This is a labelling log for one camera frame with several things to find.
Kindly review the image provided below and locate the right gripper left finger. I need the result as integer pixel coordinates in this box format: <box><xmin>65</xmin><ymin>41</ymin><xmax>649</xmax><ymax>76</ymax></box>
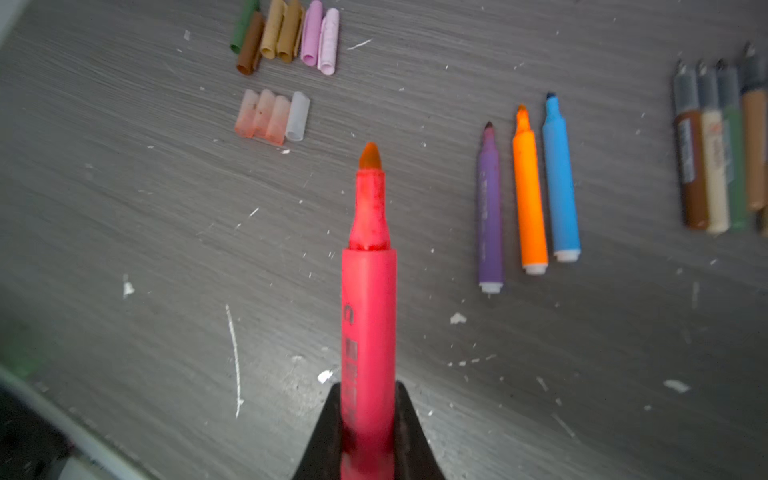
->
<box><xmin>292</xmin><ymin>383</ymin><xmax>343</xmax><ymax>480</ymax></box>

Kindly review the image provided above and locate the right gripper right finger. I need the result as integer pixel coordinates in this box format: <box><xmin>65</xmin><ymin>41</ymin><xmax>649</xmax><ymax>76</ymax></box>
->
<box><xmin>394</xmin><ymin>381</ymin><xmax>446</xmax><ymax>480</ymax></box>

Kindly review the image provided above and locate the red marker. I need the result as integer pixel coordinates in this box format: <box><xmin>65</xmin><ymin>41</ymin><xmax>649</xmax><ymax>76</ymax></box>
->
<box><xmin>340</xmin><ymin>142</ymin><xmax>397</xmax><ymax>479</ymax></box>

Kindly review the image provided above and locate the orange marker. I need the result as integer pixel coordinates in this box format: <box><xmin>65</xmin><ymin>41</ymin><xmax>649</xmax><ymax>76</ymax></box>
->
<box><xmin>512</xmin><ymin>105</ymin><xmax>549</xmax><ymax>276</ymax></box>

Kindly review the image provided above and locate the purple marker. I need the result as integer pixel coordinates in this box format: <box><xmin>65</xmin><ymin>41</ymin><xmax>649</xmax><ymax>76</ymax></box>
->
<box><xmin>477</xmin><ymin>122</ymin><xmax>504</xmax><ymax>295</ymax></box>

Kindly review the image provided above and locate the blue marker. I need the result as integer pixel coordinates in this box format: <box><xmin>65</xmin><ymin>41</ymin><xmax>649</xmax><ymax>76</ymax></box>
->
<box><xmin>542</xmin><ymin>92</ymin><xmax>581</xmax><ymax>263</ymax></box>

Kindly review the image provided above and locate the clear red marker cap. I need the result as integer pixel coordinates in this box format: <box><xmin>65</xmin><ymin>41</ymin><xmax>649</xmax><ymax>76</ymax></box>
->
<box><xmin>234</xmin><ymin>89</ymin><xmax>260</xmax><ymax>138</ymax></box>

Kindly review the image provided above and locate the clear blue marker cap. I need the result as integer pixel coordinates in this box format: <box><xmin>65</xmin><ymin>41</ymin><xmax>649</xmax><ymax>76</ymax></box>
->
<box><xmin>285</xmin><ymin>91</ymin><xmax>311</xmax><ymax>142</ymax></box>

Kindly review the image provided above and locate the brown pen green cap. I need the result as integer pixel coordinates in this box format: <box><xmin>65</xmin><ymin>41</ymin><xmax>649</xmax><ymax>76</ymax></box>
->
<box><xmin>672</xmin><ymin>60</ymin><xmax>709</xmax><ymax>230</ymax></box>

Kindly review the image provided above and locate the purple pen cap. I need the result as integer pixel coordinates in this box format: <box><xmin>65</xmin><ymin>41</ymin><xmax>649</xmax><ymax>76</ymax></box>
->
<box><xmin>300</xmin><ymin>0</ymin><xmax>323</xmax><ymax>67</ymax></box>

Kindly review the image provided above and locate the ochre pen cap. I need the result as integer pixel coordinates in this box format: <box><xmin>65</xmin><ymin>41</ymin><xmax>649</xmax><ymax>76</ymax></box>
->
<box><xmin>277</xmin><ymin>0</ymin><xmax>304</xmax><ymax>63</ymax></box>

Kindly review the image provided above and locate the cream pen brown cap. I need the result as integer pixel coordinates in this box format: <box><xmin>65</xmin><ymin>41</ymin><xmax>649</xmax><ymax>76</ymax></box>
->
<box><xmin>695</xmin><ymin>61</ymin><xmax>732</xmax><ymax>235</ymax></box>

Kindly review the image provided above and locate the green pen tan cap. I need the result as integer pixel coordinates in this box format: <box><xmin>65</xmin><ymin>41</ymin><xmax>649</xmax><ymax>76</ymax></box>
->
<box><xmin>716</xmin><ymin>58</ymin><xmax>748</xmax><ymax>231</ymax></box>

